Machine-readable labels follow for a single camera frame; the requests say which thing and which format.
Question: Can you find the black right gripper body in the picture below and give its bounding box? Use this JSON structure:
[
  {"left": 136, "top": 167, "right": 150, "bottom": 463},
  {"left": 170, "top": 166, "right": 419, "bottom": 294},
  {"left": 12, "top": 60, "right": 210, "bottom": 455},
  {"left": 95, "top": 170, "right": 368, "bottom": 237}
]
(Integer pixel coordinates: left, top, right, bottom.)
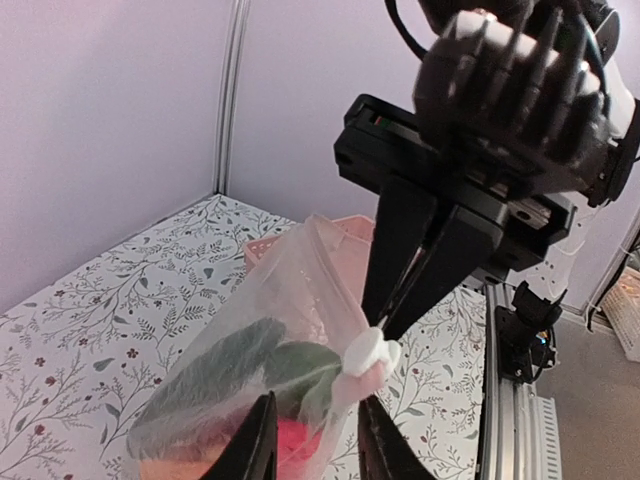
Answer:
[{"left": 334, "top": 94, "right": 574, "bottom": 277}]

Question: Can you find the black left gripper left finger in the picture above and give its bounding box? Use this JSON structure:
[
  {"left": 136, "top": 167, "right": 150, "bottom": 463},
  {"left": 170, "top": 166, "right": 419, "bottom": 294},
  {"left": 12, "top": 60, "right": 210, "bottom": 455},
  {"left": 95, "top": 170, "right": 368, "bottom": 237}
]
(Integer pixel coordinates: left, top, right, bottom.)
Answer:
[{"left": 200, "top": 391, "right": 278, "bottom": 480}]

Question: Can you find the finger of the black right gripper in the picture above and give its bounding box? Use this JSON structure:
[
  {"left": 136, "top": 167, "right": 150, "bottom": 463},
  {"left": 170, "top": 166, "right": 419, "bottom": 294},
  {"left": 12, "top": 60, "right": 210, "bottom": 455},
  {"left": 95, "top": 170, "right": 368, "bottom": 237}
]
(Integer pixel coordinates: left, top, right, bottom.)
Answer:
[
  {"left": 361, "top": 177, "right": 437, "bottom": 325},
  {"left": 383, "top": 207, "right": 500, "bottom": 340}
]

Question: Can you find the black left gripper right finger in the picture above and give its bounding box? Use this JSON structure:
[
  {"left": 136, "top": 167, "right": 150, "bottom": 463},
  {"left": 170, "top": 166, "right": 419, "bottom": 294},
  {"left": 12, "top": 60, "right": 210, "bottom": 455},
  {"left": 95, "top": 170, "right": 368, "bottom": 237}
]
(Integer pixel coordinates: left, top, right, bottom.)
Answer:
[{"left": 358, "top": 395, "right": 436, "bottom": 480}]

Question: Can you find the red toy apple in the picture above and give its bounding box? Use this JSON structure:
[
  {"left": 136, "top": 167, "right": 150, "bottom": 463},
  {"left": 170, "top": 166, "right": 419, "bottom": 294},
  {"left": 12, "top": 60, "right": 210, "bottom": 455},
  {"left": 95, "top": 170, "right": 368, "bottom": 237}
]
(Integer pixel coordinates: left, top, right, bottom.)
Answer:
[{"left": 277, "top": 417, "right": 322, "bottom": 463}]

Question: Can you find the dark green toy avocado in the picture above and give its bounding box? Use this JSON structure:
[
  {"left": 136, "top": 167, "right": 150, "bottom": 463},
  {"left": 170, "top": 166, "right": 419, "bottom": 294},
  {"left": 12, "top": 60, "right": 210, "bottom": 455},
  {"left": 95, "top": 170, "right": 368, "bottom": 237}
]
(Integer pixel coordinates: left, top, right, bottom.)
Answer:
[{"left": 263, "top": 341, "right": 341, "bottom": 423}]

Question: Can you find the green toy cucumber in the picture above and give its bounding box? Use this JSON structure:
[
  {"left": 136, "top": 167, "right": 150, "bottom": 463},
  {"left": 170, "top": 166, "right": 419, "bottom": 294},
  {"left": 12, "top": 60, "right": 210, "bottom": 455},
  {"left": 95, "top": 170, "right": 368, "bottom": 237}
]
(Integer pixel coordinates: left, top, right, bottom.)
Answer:
[{"left": 136, "top": 318, "right": 286, "bottom": 426}]

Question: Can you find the white bag zipper slider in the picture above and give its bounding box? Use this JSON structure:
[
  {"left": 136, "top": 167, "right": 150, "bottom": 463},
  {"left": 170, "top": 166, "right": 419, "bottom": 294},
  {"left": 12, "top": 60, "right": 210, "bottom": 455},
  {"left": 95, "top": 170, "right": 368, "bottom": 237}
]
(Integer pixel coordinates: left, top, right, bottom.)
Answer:
[{"left": 342, "top": 327, "right": 401, "bottom": 379}]

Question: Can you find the clear zip top bag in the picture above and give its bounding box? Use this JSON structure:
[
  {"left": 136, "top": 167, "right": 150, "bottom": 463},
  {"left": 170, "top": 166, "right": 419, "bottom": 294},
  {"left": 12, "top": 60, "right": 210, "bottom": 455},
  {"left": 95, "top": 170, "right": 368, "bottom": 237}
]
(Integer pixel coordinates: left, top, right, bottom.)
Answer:
[{"left": 124, "top": 215, "right": 401, "bottom": 479}]

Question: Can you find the orange toy mango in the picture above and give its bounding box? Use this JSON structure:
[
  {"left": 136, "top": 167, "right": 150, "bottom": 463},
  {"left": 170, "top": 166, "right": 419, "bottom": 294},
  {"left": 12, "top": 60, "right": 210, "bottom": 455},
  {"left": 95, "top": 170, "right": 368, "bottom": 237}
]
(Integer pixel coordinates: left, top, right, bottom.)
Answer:
[{"left": 139, "top": 443, "right": 226, "bottom": 480}]

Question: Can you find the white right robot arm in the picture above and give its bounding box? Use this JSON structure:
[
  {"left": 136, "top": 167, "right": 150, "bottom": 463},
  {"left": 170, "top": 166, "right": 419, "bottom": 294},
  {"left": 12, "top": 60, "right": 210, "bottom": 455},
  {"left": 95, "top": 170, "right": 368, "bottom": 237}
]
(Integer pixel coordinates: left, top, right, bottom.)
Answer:
[{"left": 334, "top": 1, "right": 639, "bottom": 339}]

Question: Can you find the pink plastic basket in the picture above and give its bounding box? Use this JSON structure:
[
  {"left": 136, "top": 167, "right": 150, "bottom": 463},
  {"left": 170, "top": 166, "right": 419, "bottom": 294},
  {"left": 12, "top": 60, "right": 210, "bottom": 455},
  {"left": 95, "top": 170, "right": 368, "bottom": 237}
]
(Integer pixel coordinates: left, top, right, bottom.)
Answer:
[{"left": 243, "top": 215, "right": 374, "bottom": 273}]

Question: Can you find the white perforated crate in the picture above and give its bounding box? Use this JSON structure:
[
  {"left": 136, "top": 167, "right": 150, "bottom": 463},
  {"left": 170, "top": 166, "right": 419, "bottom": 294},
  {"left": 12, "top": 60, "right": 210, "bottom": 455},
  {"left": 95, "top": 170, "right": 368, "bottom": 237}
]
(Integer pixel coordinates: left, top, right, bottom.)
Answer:
[{"left": 599, "top": 265, "right": 640, "bottom": 363}]

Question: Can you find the floral white table mat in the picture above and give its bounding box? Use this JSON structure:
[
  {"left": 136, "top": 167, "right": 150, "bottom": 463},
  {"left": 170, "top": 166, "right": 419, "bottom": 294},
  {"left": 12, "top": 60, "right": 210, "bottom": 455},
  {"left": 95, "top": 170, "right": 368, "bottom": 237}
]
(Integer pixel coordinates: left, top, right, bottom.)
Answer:
[{"left": 1, "top": 195, "right": 486, "bottom": 479}]

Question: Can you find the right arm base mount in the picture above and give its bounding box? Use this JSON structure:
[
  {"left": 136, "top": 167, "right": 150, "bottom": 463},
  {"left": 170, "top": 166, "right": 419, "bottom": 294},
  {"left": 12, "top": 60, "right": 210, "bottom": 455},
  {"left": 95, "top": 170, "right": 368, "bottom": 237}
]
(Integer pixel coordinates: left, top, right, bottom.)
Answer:
[{"left": 494, "top": 281, "right": 563, "bottom": 384}]

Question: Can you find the front aluminium rail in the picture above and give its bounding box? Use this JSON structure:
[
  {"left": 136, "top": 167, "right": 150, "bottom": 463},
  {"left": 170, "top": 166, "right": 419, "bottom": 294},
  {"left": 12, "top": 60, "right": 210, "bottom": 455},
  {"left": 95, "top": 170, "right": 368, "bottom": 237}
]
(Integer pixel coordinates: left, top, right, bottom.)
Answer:
[{"left": 475, "top": 284, "right": 563, "bottom": 480}]

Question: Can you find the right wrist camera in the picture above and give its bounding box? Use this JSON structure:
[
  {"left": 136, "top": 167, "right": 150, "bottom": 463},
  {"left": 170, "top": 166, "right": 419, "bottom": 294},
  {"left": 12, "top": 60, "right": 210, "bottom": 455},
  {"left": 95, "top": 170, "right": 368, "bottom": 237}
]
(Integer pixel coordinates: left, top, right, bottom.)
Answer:
[{"left": 413, "top": 8, "right": 611, "bottom": 199}]

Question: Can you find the right aluminium frame post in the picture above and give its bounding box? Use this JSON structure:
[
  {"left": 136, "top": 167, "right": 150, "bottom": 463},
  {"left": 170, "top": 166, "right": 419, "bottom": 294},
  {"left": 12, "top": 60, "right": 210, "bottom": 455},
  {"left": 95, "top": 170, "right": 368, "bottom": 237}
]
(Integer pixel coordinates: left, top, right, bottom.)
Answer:
[{"left": 213, "top": 0, "right": 252, "bottom": 195}]

